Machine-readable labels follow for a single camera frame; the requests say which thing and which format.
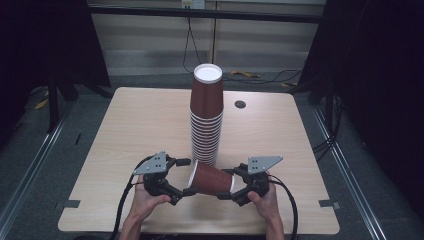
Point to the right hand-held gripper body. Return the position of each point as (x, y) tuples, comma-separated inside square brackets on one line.
[(256, 181)]

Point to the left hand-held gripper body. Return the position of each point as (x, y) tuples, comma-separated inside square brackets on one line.
[(155, 166)]

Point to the single brown paper cup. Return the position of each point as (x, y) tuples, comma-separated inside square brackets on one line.
[(211, 180)]

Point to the stack of brown paper cups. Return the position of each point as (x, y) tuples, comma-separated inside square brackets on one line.
[(206, 100)]

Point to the person's right hand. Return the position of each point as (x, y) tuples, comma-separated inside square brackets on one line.
[(268, 206)]

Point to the person's left hand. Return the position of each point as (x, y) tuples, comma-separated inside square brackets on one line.
[(143, 203)]

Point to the round brown table grommet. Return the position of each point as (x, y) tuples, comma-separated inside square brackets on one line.
[(240, 104)]

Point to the yellow floor strip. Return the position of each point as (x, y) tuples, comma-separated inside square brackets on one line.
[(245, 73), (40, 104)]

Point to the metal desk leg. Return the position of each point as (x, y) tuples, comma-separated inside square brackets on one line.
[(214, 33)]

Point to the dark background desk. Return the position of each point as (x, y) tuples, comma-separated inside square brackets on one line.
[(200, 14)]

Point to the black curtain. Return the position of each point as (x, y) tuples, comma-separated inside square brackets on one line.
[(376, 83), (43, 50)]

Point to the grey table bracket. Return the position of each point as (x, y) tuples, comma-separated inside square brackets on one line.
[(72, 203), (329, 204)]

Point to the metal floor rail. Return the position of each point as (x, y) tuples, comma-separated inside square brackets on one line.
[(30, 170), (350, 170)]

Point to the white wall socket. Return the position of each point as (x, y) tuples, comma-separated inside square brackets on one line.
[(193, 3)]

